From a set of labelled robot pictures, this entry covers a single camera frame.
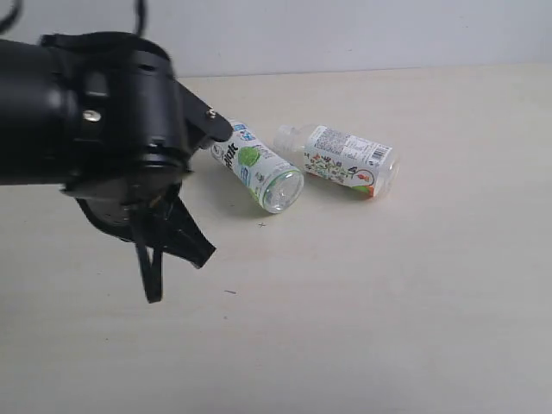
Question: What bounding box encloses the floral label clear bottle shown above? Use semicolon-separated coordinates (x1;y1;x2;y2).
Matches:
273;124;399;198

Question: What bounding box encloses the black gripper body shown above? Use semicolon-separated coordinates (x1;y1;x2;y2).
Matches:
40;32;232;242

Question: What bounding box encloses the green lime drink bottle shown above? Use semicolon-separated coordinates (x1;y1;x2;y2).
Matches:
210;119;304;214

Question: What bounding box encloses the black cable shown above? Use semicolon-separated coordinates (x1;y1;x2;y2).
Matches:
132;0;148;37

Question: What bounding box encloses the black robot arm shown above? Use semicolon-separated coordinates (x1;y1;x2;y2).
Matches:
1;32;232;303

